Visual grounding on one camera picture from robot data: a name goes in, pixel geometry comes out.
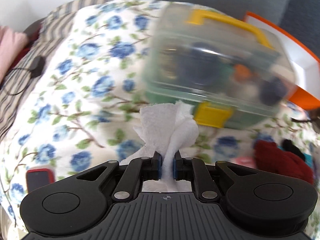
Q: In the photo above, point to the dark red knitted item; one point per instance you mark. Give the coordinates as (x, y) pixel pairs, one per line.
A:
(270, 158)

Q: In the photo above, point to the floral blue bedsheet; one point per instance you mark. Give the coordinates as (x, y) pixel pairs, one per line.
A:
(79, 121)

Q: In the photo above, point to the clear plastic storage container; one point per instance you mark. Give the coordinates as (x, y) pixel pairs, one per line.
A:
(234, 74)

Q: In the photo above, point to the pink cloth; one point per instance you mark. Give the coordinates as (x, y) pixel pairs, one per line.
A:
(12, 43)

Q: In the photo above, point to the orange cardboard box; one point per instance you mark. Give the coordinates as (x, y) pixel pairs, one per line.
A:
(304, 61)

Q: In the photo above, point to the red smartphone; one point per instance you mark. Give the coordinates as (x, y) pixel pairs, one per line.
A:
(39, 177)

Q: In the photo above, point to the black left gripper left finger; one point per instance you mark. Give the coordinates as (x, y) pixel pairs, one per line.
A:
(151, 168)

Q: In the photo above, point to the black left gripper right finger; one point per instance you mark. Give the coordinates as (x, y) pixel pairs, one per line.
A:
(181, 167)

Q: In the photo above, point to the white paper towel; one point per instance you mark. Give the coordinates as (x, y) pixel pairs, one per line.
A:
(166, 128)

